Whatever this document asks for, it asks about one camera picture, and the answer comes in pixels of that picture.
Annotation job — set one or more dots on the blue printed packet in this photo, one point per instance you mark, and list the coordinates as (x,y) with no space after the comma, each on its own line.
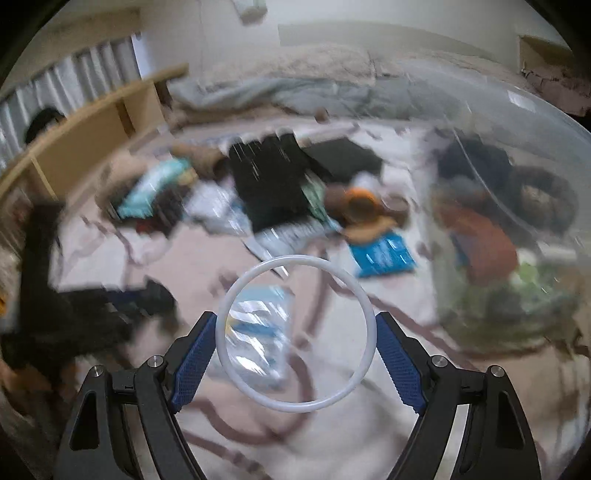
(383,256)

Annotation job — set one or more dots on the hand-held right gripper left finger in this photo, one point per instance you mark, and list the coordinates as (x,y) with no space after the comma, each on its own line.
(194,364)

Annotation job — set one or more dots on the clear plastic storage bin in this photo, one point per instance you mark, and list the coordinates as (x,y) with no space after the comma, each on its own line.
(531,115)

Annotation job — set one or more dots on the orange banded tape roll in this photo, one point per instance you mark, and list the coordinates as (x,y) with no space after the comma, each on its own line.
(362,201)

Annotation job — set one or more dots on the wooden bedside shelf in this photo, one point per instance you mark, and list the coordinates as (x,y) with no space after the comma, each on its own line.
(92,120)

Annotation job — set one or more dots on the black flat box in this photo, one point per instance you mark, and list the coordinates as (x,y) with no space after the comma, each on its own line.
(344,159)

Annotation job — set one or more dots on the brown cardboard tube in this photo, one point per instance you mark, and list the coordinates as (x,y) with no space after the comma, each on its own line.
(198,159)

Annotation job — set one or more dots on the wooden closet cubby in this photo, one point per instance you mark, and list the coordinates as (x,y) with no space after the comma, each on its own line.
(535,50)

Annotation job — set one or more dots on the black cap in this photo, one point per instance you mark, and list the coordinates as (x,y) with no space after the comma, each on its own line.
(41,124)

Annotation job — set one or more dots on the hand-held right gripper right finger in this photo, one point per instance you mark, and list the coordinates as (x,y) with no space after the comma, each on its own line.
(399,364)

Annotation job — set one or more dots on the grey duvet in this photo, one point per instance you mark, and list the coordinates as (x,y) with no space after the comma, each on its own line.
(314,99)

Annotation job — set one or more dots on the clear plastic packet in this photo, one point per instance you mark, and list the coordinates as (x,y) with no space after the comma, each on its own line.
(258,332)

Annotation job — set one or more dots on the brown leather case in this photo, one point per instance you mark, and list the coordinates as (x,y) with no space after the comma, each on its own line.
(480,244)

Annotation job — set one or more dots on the tan wooden block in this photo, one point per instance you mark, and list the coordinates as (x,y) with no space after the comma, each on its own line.
(369,230)

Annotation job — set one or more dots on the teal wet wipes pack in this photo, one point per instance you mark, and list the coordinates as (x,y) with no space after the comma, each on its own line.
(152,189)

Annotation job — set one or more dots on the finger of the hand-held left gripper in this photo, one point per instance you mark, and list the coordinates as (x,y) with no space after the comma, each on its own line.
(147,300)

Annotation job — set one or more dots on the small brown tape roll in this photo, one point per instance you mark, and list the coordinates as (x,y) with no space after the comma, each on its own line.
(322,116)

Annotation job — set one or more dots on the grey curtain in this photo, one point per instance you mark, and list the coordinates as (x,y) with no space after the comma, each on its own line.
(69,87)

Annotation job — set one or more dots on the grey headboard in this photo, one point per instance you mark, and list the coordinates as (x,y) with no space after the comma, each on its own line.
(392,39)

